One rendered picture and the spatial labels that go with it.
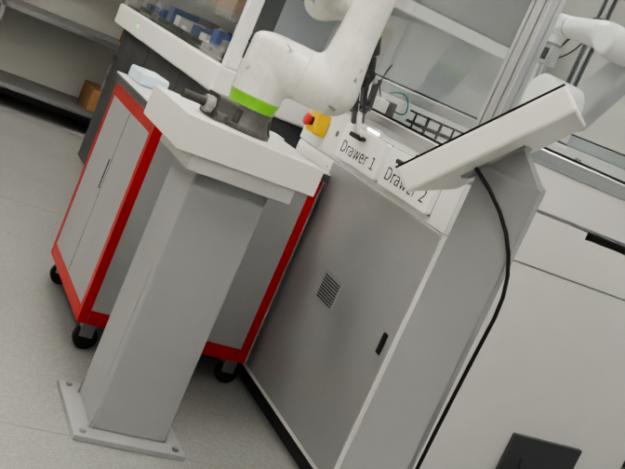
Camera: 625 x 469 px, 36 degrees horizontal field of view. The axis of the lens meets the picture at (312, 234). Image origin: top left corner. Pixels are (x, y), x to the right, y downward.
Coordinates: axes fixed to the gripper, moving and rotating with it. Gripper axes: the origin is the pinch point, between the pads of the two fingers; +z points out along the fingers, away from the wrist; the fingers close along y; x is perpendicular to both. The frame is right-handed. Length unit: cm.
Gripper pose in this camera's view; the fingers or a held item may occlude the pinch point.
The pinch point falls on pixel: (357, 123)
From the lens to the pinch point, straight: 291.1
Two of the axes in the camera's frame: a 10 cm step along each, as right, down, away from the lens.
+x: 3.6, 3.3, -8.7
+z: -0.8, 9.4, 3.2
